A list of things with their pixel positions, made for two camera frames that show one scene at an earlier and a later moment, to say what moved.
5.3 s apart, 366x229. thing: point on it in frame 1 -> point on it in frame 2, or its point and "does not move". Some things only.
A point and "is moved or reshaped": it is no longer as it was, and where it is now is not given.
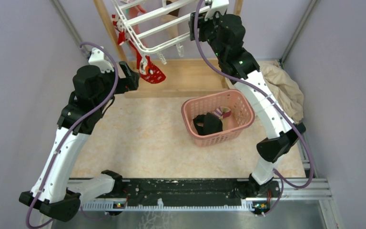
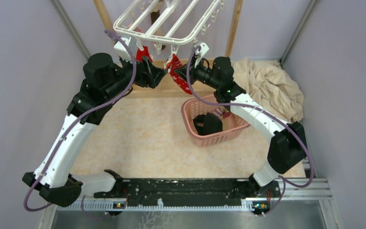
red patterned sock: (154, 74) is moved or reshaped
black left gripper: (130, 82) -> (148, 75)
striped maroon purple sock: (222, 112) does not move
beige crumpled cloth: (285, 90) does not move
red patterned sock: (119, 25) -> (140, 54)
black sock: (212, 124) does not move
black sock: (198, 122) does not move
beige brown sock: (172, 31) -> (156, 7)
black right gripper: (202, 24) -> (182, 70)
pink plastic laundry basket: (242, 115) does not move
